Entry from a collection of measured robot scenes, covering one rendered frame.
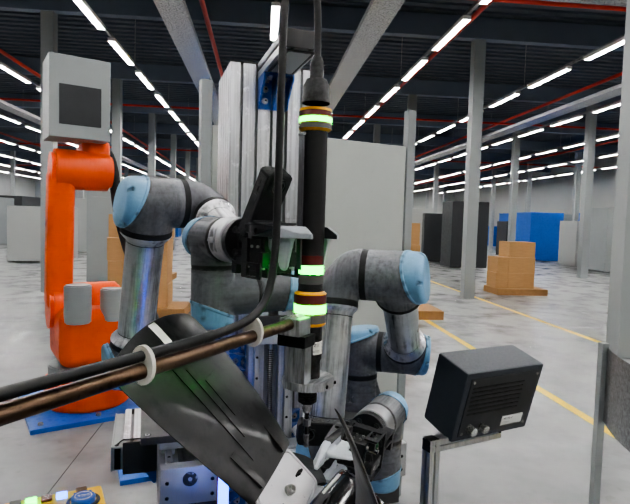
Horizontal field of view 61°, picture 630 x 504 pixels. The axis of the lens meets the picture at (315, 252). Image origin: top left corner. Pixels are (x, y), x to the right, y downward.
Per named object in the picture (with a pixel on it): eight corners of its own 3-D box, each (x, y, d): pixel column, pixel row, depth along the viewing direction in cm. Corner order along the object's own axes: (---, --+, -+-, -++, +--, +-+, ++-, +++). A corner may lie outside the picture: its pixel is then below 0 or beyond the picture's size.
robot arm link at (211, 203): (212, 216, 139) (302, 326, 103) (171, 214, 133) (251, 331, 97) (221, 174, 134) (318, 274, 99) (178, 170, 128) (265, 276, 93)
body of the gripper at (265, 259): (304, 278, 79) (261, 271, 88) (306, 219, 78) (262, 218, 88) (260, 280, 74) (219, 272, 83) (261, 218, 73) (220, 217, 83)
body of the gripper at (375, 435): (375, 442, 89) (397, 418, 100) (329, 427, 93) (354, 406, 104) (369, 485, 90) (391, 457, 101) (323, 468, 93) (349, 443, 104)
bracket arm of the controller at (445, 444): (429, 453, 128) (430, 441, 128) (421, 448, 131) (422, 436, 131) (501, 437, 139) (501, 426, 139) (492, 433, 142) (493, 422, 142)
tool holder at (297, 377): (312, 401, 66) (314, 322, 65) (263, 391, 69) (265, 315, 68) (342, 382, 74) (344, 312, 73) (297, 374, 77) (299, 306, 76)
